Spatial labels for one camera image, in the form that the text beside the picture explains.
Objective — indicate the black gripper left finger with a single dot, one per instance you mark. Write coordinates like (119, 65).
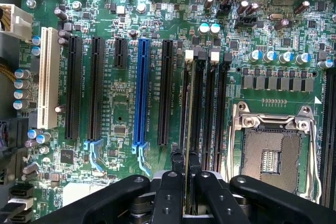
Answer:
(168, 197)

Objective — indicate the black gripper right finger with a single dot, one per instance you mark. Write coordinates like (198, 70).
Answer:
(220, 200)

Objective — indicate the RAM slot with black latch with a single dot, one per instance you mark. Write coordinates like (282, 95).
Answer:
(200, 98)
(222, 98)

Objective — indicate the black RAM slot bank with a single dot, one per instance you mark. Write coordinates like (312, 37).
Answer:
(329, 129)

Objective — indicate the silver socket locking lever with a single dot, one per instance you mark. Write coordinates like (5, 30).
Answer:
(231, 142)
(315, 161)

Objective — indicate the silver CPU socket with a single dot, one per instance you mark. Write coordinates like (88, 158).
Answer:
(273, 155)

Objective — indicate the white board sticker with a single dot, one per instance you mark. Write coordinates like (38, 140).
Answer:
(78, 191)

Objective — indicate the long black expansion slot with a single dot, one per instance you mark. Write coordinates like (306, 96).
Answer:
(73, 87)
(166, 90)
(95, 87)

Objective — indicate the black square chip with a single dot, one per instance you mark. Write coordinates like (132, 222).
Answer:
(67, 156)

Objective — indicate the blue expansion slot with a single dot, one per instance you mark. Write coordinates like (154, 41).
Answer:
(141, 90)

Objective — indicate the green motherboard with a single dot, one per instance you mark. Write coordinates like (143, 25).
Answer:
(126, 90)

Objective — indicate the silver blue capacitor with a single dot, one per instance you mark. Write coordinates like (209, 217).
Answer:
(204, 29)
(285, 57)
(215, 29)
(270, 56)
(21, 94)
(302, 58)
(325, 64)
(21, 84)
(255, 55)
(22, 74)
(21, 104)

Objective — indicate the black and white SATA port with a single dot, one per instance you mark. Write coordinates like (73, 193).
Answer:
(18, 207)

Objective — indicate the short black expansion slot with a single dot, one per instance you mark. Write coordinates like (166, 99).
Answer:
(120, 52)

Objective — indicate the white PCI expansion slot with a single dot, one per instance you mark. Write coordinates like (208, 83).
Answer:
(48, 77)

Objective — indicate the black four-pin header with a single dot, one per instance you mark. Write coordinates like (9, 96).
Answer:
(245, 21)

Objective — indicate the black fan header connector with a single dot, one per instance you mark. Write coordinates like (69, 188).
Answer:
(223, 9)

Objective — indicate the white power connector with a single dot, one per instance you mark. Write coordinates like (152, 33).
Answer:
(21, 22)

